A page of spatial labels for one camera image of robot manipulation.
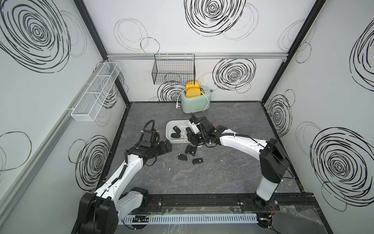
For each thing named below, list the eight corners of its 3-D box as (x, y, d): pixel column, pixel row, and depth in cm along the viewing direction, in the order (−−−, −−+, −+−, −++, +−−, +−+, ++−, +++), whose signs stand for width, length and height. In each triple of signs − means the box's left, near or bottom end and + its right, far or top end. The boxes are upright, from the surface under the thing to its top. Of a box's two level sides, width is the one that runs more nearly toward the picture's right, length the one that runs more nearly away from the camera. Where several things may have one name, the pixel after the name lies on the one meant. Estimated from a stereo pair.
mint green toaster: (181, 113, 115) (180, 99, 102) (182, 103, 122) (181, 88, 110) (208, 113, 115) (211, 99, 102) (207, 103, 122) (209, 88, 110)
